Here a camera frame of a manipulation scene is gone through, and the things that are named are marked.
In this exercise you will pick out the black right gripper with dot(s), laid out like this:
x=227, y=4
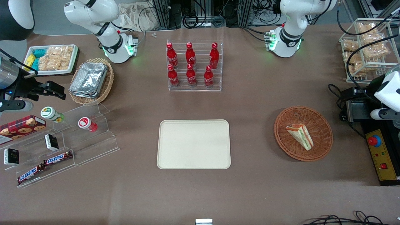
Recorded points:
x=25, y=87

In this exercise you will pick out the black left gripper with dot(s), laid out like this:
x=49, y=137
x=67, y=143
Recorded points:
x=374, y=86

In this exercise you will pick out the triangle sandwich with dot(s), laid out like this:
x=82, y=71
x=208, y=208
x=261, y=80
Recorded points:
x=301, y=136

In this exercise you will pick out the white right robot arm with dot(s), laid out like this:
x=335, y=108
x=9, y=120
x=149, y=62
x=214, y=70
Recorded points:
x=93, y=12

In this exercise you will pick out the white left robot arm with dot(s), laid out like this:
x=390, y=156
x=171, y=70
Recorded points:
x=297, y=12

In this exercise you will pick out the white rectangular snack tray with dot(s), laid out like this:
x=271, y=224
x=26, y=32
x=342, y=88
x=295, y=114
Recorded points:
x=74, y=59

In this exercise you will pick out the oval light wicker basket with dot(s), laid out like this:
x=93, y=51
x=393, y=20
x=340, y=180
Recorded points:
x=107, y=82

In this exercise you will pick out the round brown wicker basket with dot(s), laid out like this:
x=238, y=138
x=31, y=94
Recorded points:
x=287, y=143

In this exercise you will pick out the beige rectangular tray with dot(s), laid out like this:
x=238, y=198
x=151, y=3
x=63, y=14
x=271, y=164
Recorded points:
x=193, y=144

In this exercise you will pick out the dark grey control box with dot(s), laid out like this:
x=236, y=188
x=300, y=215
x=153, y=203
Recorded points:
x=357, y=111

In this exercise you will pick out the green bottle with sunflower lid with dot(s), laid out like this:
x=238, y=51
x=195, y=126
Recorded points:
x=50, y=113

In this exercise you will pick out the small bag of fried snacks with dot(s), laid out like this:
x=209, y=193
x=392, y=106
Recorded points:
x=354, y=65
x=350, y=45

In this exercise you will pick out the clear bag of rice crackers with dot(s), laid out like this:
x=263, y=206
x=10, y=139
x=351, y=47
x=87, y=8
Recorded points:
x=56, y=57

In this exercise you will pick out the stacked aluminium foil containers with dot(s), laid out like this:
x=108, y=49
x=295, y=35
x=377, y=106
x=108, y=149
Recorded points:
x=89, y=79

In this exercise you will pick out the yellow snack packet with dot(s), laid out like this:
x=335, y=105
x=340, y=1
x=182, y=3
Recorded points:
x=29, y=60

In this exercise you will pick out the teal snack packet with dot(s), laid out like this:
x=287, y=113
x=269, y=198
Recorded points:
x=40, y=52

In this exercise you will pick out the red bottle with white lid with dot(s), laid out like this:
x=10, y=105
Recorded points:
x=87, y=123

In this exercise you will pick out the red cookie box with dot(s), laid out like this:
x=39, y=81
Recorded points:
x=22, y=127

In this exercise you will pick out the small black box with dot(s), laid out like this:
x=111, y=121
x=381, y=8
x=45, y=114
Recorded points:
x=11, y=157
x=51, y=142

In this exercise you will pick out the large bag of fried snacks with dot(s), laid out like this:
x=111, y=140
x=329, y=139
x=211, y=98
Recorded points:
x=373, y=43

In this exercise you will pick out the clear acrylic step shelf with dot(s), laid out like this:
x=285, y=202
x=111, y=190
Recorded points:
x=93, y=145

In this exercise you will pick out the snickers bar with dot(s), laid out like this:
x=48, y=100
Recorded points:
x=30, y=174
x=57, y=158

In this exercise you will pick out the yellow emergency stop box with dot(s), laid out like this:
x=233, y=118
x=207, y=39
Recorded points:
x=382, y=156

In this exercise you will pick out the white cloth bag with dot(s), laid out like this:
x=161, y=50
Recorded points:
x=134, y=17

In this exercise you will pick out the red cola bottle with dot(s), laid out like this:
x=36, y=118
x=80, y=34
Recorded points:
x=190, y=56
x=171, y=56
x=208, y=77
x=191, y=77
x=172, y=77
x=214, y=57

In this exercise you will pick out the clear acrylic bottle rack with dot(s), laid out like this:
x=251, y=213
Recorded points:
x=200, y=64

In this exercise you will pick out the white box at table edge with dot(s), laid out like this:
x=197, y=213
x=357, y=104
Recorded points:
x=203, y=222

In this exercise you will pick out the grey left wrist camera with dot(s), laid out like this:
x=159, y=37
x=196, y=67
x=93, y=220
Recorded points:
x=380, y=114

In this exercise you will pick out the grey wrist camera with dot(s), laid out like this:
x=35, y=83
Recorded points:
x=15, y=106
x=380, y=114

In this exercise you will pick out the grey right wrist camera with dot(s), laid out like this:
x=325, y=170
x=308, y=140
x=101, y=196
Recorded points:
x=15, y=106

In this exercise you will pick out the aluminium frame post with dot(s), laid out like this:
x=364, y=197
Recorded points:
x=162, y=14
x=245, y=12

